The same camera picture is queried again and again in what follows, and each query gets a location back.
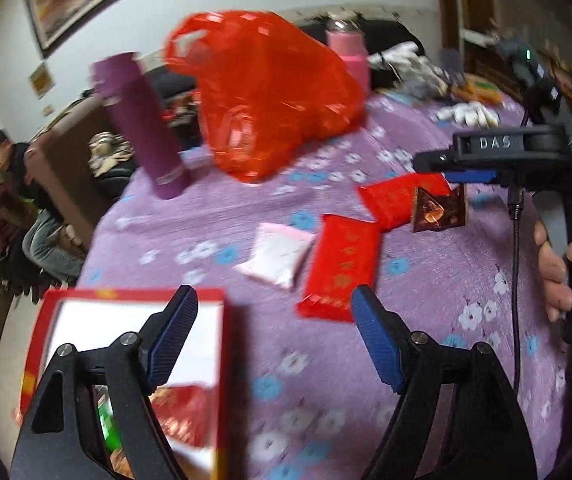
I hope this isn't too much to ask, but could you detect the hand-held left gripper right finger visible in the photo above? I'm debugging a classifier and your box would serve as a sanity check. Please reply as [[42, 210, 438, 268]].
[[350, 284, 539, 480]]

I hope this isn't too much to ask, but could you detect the red cardboard box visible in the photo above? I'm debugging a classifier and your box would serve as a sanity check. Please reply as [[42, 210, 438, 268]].
[[18, 287, 233, 480]]

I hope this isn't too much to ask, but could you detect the red plastic bag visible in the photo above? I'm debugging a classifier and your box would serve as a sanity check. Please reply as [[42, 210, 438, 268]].
[[165, 10, 367, 184]]

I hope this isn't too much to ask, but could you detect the white glove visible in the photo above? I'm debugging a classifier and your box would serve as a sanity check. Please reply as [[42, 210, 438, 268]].
[[368, 42, 419, 68], [436, 102, 473, 123], [463, 102, 500, 129]]

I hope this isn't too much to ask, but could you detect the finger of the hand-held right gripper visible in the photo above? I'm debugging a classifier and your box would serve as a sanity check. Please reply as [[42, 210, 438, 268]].
[[412, 149, 500, 185]]

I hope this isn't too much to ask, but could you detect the pink bottle with knitted sleeve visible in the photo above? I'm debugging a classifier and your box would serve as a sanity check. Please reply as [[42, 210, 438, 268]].
[[326, 17, 372, 96]]

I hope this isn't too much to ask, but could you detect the purple floral tablecloth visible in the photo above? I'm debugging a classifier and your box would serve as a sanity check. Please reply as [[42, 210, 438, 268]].
[[73, 87, 572, 480]]

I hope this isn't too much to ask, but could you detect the brown sofa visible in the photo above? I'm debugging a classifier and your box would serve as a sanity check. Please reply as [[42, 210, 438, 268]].
[[26, 95, 132, 251]]

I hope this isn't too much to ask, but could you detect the small brown foil snack packet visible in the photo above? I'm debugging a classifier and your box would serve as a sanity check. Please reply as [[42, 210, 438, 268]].
[[411, 183, 468, 234]]

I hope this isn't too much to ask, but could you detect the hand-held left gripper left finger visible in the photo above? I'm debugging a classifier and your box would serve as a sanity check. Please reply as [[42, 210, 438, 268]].
[[11, 284, 199, 480]]

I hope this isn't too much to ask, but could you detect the red patterned snack packet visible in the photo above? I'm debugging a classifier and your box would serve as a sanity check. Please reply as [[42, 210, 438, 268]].
[[151, 385, 213, 450]]

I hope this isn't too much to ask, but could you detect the person's right hand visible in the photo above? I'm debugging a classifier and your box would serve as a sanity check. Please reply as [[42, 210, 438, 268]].
[[533, 220, 572, 325]]

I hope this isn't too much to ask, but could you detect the small yellow wall plaque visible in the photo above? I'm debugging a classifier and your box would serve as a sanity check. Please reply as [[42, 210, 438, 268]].
[[28, 62, 55, 99]]

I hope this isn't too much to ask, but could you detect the orange snack packet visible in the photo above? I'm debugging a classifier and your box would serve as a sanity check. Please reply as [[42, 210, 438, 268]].
[[451, 75, 505, 104]]

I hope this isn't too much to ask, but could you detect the green packet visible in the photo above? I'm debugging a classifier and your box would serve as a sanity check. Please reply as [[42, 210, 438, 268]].
[[96, 395, 122, 453]]

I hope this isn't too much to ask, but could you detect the white pink packet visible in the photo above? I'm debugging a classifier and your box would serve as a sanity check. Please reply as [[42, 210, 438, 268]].
[[233, 222, 317, 291]]

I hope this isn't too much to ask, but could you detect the black cable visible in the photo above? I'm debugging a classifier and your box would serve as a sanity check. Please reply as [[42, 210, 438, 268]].
[[508, 185, 528, 396]]

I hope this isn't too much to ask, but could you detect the beige patterned cloth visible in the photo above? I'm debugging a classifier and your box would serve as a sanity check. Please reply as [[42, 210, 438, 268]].
[[88, 132, 135, 177]]

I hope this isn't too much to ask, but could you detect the purple thermos bottle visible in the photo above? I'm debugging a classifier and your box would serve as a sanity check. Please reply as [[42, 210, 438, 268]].
[[91, 51, 190, 201]]

